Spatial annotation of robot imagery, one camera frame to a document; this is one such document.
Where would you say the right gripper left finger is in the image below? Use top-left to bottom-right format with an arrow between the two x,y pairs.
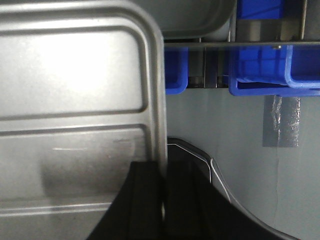
87,161 -> 163,240

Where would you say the blue bin lower right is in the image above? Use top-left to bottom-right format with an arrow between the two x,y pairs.
228,0 -> 320,98

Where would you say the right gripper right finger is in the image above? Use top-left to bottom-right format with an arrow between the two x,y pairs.
165,137 -> 294,240

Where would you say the blue bin below middle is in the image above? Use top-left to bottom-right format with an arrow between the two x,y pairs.
164,47 -> 189,95

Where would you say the small ribbed silver tray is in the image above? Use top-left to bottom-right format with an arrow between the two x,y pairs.
0,0 -> 167,240

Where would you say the large silver tray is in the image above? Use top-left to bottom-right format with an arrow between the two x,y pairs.
133,0 -> 237,39

